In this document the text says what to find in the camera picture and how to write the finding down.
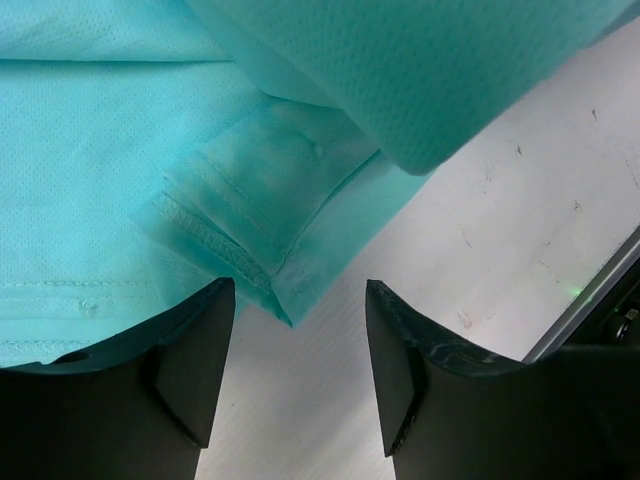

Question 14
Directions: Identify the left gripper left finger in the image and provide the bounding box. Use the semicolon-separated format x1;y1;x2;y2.
1;278;236;480

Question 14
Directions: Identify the teal t shirt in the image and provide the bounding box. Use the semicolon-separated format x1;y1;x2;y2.
1;1;639;367

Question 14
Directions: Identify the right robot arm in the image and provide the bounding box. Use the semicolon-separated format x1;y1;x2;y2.
524;229;639;363

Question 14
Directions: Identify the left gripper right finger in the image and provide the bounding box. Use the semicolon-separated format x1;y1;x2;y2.
365;280;639;479

